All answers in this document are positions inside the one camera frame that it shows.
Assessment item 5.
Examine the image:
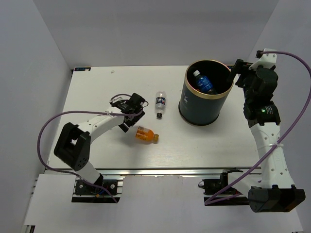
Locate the small clear bottle black cap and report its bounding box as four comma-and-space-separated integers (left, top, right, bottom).
155, 91, 167, 119

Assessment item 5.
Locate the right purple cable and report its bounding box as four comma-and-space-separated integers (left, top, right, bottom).
204, 50, 311, 204

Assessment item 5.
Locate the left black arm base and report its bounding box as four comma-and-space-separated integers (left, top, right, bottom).
71, 175, 124, 204

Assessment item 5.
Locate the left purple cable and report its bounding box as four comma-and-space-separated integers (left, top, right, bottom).
36, 93, 146, 203

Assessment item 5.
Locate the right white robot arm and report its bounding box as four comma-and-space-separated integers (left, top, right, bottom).
219, 59, 306, 213

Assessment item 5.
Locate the orange juice bottle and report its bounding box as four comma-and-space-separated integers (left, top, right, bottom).
135, 126, 159, 143

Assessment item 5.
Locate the purple cable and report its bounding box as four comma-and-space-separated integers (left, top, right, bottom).
36, 93, 146, 203
204, 50, 311, 204

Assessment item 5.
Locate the black corner sticker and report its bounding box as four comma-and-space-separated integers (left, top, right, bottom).
73, 67, 91, 72

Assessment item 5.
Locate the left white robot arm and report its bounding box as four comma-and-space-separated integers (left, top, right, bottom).
53, 93, 146, 194

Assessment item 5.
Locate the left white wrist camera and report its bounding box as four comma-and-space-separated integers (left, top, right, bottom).
109, 95, 124, 106

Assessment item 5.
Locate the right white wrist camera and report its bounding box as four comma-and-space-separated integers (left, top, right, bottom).
248, 49, 277, 71

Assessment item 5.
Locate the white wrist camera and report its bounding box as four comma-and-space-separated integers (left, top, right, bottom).
109, 95, 124, 106
248, 49, 277, 71

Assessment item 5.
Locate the dark blue round bin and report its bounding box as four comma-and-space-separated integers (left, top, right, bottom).
178, 60, 233, 126

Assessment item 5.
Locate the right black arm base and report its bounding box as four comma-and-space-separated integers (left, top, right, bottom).
198, 178, 251, 206

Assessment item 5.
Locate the clear bottle blue label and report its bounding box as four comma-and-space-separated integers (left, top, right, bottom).
193, 70, 217, 95

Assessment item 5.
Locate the aluminium front rail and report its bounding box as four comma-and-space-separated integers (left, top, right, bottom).
46, 166, 263, 178

